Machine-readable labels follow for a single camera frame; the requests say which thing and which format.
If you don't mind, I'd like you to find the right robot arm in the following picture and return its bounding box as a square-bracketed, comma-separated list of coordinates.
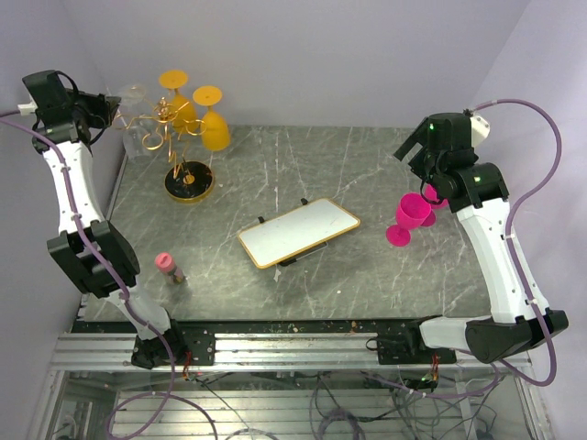
[394, 111, 569, 363]

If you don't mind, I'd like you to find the cable tangle under table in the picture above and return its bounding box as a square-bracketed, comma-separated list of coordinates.
[105, 361, 505, 440]

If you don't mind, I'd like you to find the small bottle pink cap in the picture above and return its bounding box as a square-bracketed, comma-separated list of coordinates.
[154, 252, 185, 284]

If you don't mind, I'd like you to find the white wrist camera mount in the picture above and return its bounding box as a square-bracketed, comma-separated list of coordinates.
[463, 109, 491, 148]
[17, 94, 38, 116]

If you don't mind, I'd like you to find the purple cable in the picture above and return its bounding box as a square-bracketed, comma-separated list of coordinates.
[471, 97, 563, 389]
[0, 108, 216, 440]

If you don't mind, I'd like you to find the white tablet yellow frame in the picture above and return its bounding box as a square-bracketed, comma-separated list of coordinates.
[238, 198, 361, 270]

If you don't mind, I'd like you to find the yellow wine glass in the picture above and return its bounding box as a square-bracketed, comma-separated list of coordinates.
[193, 85, 230, 151]
[159, 70, 199, 133]

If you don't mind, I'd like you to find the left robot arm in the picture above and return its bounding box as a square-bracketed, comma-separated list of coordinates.
[22, 70, 189, 369]

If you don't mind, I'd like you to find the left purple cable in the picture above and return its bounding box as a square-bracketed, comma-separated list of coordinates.
[0, 108, 216, 440]

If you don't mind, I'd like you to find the aluminium mounting rail frame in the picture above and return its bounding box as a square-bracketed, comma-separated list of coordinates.
[28, 321, 554, 439]

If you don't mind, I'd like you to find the pink wine glass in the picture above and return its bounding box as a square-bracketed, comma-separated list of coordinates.
[385, 192, 432, 247]
[422, 185, 449, 227]

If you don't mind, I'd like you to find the gold wire wine glass rack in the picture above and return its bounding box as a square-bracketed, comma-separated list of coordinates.
[116, 98, 214, 204]

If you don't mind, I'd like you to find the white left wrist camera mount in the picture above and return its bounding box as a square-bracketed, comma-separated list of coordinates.
[17, 94, 38, 116]

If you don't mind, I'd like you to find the clear wine glass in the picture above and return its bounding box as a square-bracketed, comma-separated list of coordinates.
[122, 125, 152, 160]
[112, 83, 147, 108]

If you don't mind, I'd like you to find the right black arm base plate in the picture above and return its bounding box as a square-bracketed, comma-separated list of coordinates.
[365, 319, 457, 365]

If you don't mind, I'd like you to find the yellow wine glass front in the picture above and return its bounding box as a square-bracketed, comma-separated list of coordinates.
[193, 85, 230, 151]

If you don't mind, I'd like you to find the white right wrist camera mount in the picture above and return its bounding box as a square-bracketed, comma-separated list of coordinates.
[463, 109, 491, 148]

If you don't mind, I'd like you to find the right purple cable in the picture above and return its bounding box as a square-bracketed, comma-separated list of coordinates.
[471, 97, 563, 389]

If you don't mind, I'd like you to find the yellow wine glass rear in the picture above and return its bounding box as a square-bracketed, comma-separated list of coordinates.
[159, 70, 199, 133]

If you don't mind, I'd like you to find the black wire tablet stand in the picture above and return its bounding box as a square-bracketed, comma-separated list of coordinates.
[257, 198, 328, 268]

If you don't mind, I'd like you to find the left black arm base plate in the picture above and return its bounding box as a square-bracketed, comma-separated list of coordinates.
[130, 327, 216, 369]

